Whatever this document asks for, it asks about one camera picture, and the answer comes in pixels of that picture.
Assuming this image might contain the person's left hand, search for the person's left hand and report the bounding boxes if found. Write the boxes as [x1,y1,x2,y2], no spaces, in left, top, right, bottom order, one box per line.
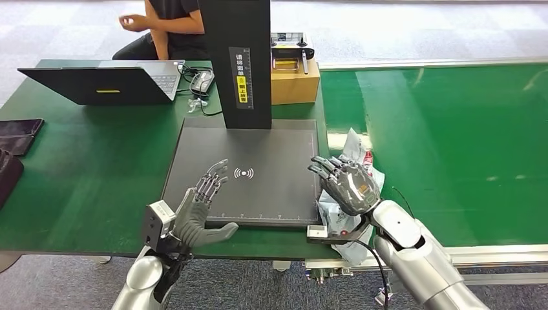
[118,14,149,34]

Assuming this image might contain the person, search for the person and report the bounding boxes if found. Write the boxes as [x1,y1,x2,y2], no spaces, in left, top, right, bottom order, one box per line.
[112,0,211,61]

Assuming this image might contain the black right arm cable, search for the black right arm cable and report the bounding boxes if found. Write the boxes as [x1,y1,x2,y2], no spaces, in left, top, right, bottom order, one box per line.
[351,239,390,310]

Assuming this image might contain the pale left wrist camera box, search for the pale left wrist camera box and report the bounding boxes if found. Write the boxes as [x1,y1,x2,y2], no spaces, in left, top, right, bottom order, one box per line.
[141,200,177,253]

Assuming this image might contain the dark grey open laptop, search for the dark grey open laptop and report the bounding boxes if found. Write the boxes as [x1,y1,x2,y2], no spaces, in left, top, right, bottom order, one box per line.
[17,59,185,107]

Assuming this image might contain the black flat flap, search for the black flat flap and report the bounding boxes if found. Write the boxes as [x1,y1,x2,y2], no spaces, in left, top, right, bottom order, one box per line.
[0,136,35,158]
[0,119,45,138]

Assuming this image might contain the grey power adapter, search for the grey power adapter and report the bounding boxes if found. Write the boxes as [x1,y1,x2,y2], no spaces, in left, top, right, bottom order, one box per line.
[190,69,215,96]

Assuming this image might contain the black inbound scanner machine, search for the black inbound scanner machine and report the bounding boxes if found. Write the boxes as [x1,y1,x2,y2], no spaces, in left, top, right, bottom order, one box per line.
[162,0,322,229]

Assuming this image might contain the black fabric bag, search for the black fabric bag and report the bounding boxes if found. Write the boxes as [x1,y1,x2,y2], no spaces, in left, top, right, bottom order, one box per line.
[0,149,25,210]

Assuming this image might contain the clear plastic piece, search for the clear plastic piece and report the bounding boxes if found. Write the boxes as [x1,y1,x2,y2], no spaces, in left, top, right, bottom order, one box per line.
[187,98,209,114]

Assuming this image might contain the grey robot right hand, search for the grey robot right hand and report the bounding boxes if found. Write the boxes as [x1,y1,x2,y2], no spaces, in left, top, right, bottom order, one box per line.
[307,154,382,217]

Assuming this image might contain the black power cable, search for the black power cable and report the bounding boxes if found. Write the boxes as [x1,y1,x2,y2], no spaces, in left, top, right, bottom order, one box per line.
[177,61,224,117]

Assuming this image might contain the white red-printed courier package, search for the white red-printed courier package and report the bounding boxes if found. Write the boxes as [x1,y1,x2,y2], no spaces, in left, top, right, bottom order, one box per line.
[315,127,386,268]

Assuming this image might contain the brown cardboard box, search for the brown cardboard box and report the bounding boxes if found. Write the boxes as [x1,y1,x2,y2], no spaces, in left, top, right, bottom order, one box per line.
[270,57,321,106]

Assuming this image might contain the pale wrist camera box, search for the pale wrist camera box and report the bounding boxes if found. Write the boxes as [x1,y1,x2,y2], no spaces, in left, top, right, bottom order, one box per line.
[306,214,374,246]
[141,200,177,253]

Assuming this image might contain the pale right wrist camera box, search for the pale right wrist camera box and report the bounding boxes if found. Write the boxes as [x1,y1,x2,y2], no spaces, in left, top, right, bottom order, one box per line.
[306,214,374,246]

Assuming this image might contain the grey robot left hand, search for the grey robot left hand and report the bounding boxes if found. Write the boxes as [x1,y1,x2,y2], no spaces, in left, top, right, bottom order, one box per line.
[170,159,240,249]

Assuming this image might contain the green conveyor belt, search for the green conveyor belt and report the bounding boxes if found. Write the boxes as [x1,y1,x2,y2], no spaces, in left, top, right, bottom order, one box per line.
[306,57,548,287]

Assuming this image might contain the black remote controller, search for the black remote controller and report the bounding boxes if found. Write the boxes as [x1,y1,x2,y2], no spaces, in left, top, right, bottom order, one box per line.
[270,32,315,76]

